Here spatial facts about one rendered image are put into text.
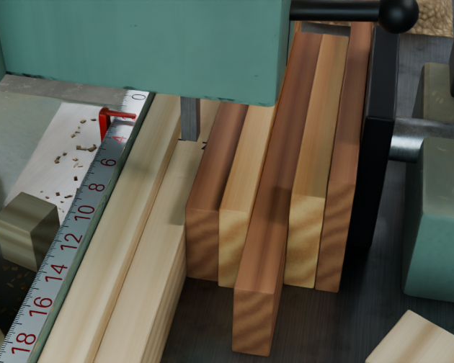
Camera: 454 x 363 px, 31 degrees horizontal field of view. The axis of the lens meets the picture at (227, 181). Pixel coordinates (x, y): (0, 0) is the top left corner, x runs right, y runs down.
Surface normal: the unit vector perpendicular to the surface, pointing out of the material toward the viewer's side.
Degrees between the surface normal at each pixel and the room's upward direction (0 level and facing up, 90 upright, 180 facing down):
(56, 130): 0
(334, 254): 90
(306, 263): 90
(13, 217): 0
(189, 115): 90
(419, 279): 90
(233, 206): 0
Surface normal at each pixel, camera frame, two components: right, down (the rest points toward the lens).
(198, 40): -0.18, 0.65
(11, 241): -0.46, 0.58
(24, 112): 0.02, -0.75
